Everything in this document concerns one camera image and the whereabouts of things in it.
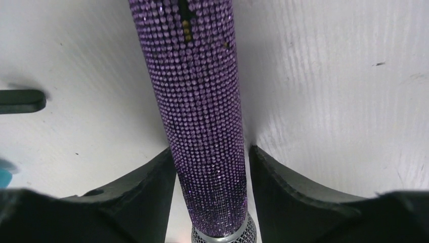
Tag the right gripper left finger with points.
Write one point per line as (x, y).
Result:
(132, 208)

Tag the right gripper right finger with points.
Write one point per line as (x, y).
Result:
(293, 208)

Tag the tripod shock mount stand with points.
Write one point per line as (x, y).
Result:
(22, 101)

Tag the purple glitter microphone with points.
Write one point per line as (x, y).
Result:
(191, 57)

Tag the blue toy microphone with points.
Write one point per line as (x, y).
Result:
(8, 169)

